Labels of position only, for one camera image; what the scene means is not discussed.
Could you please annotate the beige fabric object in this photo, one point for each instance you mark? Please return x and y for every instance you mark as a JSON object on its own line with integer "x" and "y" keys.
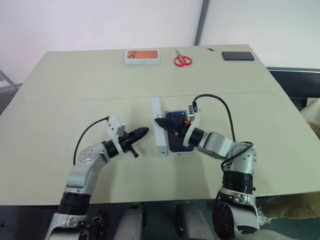
{"x": 312, "y": 110}

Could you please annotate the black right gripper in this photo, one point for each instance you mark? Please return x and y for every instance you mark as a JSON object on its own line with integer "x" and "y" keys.
{"x": 184, "y": 127}

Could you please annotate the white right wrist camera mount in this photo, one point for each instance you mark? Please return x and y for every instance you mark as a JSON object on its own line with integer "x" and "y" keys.
{"x": 197, "y": 117}

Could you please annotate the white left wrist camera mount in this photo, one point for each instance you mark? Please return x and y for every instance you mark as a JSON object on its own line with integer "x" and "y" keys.
{"x": 113, "y": 125}

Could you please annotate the small black object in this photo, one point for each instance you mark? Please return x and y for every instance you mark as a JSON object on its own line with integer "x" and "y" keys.
{"x": 210, "y": 49}

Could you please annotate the dark blue flat pad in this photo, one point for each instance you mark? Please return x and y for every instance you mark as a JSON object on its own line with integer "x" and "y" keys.
{"x": 237, "y": 56}

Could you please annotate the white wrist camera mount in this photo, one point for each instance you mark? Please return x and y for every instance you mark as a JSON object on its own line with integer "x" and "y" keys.
{"x": 197, "y": 117}
{"x": 113, "y": 125}

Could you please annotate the dark blue phone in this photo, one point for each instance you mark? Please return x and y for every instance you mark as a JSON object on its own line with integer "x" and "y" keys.
{"x": 176, "y": 145}

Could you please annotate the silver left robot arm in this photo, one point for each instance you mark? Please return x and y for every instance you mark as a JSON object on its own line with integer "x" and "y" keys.
{"x": 82, "y": 172}

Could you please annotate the white box with orange print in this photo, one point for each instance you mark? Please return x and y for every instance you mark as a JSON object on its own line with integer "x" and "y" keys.
{"x": 142, "y": 56}

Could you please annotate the grey rounded shape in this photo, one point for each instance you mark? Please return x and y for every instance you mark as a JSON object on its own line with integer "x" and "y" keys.
{"x": 131, "y": 222}

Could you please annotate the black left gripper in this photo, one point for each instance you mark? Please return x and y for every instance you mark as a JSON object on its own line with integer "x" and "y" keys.
{"x": 126, "y": 143}

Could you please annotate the white phone box lid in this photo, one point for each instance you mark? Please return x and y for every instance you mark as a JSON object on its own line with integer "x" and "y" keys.
{"x": 160, "y": 140}

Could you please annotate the grey vertical pole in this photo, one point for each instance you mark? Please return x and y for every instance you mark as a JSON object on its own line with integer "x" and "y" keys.
{"x": 201, "y": 22}

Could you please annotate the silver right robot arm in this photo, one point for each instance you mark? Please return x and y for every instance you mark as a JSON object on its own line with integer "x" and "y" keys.
{"x": 232, "y": 180}

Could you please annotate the grey metal frame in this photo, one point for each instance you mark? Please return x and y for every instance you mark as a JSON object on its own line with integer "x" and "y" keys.
{"x": 7, "y": 82}

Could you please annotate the black furniture piece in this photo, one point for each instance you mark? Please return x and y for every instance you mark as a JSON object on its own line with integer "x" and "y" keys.
{"x": 295, "y": 82}

